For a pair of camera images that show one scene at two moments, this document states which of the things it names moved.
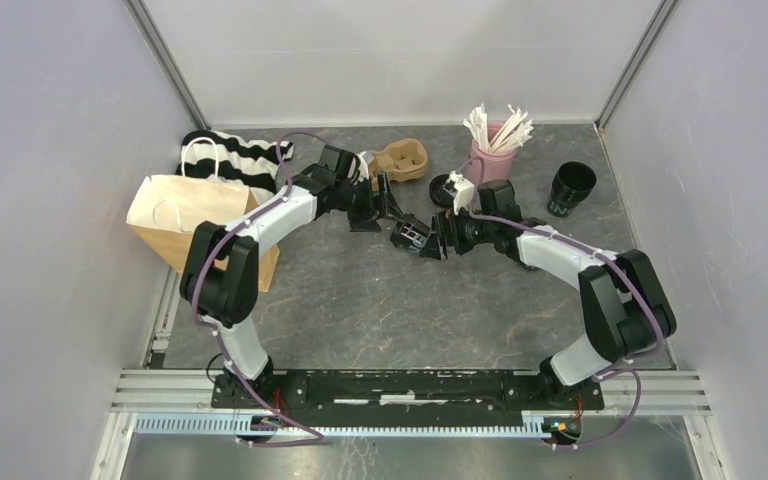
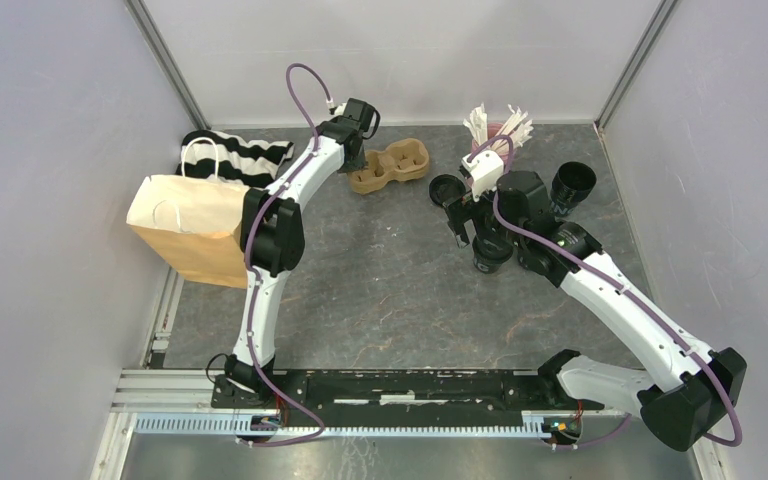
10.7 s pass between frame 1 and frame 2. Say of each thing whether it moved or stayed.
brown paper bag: stayed
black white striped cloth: stayed
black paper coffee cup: moved
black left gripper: moved
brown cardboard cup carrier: stayed
